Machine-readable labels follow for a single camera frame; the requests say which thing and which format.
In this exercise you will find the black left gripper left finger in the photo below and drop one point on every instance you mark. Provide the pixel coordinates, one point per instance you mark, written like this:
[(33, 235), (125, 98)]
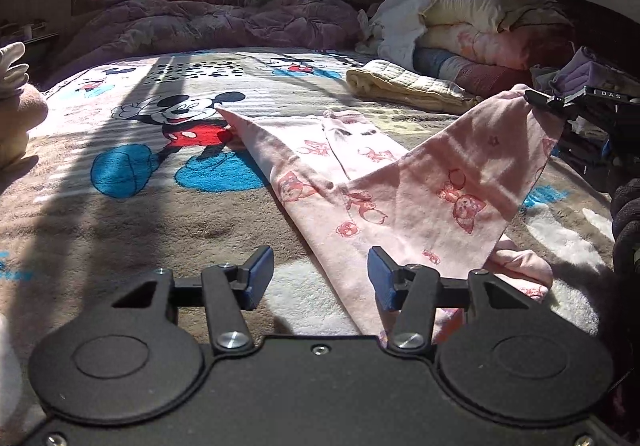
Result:
[(230, 289)]

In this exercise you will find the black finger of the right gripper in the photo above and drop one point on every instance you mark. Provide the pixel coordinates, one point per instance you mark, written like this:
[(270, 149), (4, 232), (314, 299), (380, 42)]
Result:
[(550, 104)]

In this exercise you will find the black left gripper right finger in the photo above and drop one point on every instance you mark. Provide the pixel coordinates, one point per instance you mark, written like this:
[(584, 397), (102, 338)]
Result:
[(411, 292)]

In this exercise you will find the pink fox print garment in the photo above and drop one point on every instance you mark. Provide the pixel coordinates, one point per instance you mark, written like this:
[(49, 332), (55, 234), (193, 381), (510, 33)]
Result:
[(446, 203)]

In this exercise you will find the pile of small folded clothes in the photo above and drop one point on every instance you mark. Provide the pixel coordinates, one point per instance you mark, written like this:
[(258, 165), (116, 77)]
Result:
[(585, 69)]

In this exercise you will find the stack of folded quilts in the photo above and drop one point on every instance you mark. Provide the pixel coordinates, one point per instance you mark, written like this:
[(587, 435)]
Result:
[(485, 46)]

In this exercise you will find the Mickey Mouse bed blanket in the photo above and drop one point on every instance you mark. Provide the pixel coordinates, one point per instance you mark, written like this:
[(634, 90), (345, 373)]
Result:
[(133, 169)]

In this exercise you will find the folded yellow quilted blanket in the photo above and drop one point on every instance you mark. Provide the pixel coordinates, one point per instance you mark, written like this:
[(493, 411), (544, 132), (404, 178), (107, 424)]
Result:
[(379, 80)]

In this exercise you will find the white crumpled sheet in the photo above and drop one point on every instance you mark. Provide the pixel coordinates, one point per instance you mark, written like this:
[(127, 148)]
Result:
[(391, 32)]

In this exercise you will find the beige folded blanket stack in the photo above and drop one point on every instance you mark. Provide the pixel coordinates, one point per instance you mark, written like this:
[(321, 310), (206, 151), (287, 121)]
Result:
[(20, 113)]

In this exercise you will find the purple crumpled comforter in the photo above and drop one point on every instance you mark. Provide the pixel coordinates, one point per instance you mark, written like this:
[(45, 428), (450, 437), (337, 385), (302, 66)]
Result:
[(137, 28)]

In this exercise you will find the white folded garment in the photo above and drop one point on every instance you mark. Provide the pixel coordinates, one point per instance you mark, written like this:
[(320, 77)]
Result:
[(13, 74)]

